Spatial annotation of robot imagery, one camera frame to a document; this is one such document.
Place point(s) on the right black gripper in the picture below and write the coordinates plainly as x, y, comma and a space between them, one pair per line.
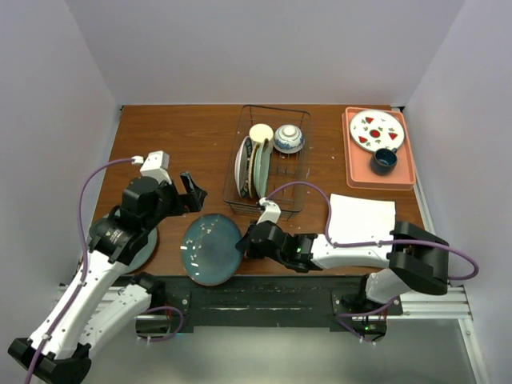
245, 244

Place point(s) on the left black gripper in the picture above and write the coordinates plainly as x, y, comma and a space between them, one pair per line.
191, 202

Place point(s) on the dark plate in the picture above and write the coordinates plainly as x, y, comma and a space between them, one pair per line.
208, 251

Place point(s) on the white plate teal lettered rim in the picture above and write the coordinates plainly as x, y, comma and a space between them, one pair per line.
241, 166

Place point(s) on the yellow woven bamboo plate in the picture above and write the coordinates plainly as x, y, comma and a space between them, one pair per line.
250, 171

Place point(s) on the green plate with flower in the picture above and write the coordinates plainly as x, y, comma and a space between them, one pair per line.
259, 162

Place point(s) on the cream ceramic mug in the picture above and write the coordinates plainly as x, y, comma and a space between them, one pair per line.
258, 133

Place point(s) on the blue floral white bowl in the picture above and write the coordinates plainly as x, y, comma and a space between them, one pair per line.
288, 139

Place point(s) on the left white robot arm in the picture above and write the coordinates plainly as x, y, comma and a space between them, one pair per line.
61, 349

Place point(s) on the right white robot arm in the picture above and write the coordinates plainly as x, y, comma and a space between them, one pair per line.
412, 260

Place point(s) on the grey-green round plate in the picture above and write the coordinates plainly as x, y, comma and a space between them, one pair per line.
141, 257

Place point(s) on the salmon pink tray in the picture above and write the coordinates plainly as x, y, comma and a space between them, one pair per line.
358, 172

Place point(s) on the dark blue cup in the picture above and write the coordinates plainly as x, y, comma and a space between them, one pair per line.
384, 161

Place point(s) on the watermelon pattern white plate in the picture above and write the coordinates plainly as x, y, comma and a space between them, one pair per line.
375, 129

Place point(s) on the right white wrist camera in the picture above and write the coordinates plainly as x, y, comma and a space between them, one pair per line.
270, 211

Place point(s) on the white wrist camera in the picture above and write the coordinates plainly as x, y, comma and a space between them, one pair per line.
270, 211
154, 165

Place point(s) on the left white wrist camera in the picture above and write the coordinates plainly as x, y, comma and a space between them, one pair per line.
154, 165

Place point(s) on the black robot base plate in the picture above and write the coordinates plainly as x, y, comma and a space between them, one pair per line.
267, 301

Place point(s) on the black wire dish rack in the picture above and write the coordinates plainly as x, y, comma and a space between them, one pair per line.
284, 168

